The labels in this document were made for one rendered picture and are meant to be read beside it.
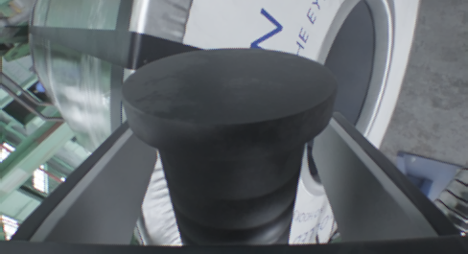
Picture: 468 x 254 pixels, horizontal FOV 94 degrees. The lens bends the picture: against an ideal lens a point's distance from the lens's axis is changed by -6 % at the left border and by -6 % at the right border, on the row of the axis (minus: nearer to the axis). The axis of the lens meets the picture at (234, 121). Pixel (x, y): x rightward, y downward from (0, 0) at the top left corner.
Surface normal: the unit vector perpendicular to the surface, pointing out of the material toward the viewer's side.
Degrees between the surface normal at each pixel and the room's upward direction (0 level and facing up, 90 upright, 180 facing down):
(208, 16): 90
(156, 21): 89
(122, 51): 47
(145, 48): 89
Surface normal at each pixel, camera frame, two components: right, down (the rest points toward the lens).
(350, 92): -0.71, 0.06
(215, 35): 0.69, 0.29
